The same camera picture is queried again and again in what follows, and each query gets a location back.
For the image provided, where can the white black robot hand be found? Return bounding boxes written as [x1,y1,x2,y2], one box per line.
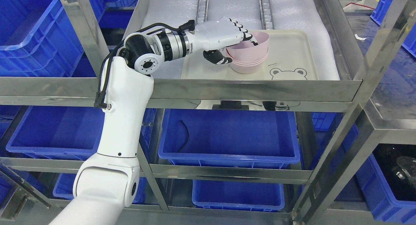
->
[184,17,258,65]

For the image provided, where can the pink ikea bowl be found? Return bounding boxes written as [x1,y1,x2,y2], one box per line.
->
[226,31,269,62]

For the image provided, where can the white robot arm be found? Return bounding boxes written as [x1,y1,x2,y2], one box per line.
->
[51,29,192,225]

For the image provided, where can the blue bin centre shelf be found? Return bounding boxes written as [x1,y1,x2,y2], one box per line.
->
[158,109,301,169]

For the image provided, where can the blue bin shelf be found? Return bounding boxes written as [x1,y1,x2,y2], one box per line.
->
[158,109,301,169]
[6,105,156,161]

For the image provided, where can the blue bin left shelf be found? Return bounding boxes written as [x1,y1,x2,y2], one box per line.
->
[6,105,156,161]

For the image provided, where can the stacked pink bowls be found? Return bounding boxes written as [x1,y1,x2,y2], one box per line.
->
[227,51,268,74]

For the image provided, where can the cream bear tray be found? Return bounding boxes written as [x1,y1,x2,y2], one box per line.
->
[181,30,319,80]

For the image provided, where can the steel shelving rack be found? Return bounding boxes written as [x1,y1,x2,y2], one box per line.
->
[1,0,415,225]

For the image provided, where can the blue bin bottom centre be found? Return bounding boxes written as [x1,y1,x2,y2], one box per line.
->
[192,180,285,212]

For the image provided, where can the blue bin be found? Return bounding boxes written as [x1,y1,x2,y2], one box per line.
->
[192,180,285,212]
[0,0,108,77]

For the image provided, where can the blue bin upper left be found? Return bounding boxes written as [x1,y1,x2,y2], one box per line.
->
[0,0,108,77]

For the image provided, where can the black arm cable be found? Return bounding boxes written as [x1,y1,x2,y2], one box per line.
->
[94,20,195,109]

